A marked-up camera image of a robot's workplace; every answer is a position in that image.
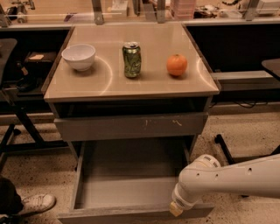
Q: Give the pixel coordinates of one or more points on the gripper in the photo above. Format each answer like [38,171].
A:
[180,200]

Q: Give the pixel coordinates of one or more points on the grey drawer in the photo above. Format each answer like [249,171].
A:
[130,126]
[126,181]

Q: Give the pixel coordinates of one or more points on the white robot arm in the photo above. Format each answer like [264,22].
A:
[258,177]

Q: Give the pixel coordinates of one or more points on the grey top drawer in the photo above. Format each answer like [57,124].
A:
[130,126]

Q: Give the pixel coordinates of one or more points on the grey drawer cabinet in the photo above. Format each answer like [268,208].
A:
[123,81]

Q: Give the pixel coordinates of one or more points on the white sneaker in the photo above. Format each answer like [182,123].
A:
[34,204]

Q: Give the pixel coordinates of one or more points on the orange fruit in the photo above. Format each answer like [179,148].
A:
[176,64]

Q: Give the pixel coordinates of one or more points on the dark trouser leg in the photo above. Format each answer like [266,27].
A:
[10,201]

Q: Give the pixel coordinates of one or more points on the green soda can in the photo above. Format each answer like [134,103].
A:
[132,59]

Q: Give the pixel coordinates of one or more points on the white ceramic bowl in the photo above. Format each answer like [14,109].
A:
[79,57]

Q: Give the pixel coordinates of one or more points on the pink stacked containers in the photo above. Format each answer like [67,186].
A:
[182,9]

